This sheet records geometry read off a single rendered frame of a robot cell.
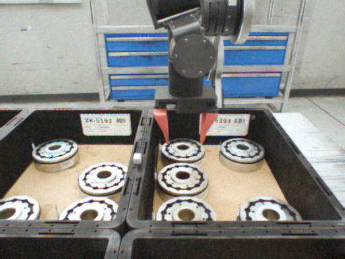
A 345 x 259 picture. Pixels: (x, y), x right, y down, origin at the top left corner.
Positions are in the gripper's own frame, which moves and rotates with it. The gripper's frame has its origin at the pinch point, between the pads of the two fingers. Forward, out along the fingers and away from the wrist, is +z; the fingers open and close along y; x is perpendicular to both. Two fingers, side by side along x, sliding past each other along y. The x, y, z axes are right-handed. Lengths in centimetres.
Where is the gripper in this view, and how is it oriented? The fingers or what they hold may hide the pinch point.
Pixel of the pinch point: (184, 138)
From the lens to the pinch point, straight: 51.8
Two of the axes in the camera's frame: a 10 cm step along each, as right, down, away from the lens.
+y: 10.0, -0.1, 0.1
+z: 0.1, 8.8, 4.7
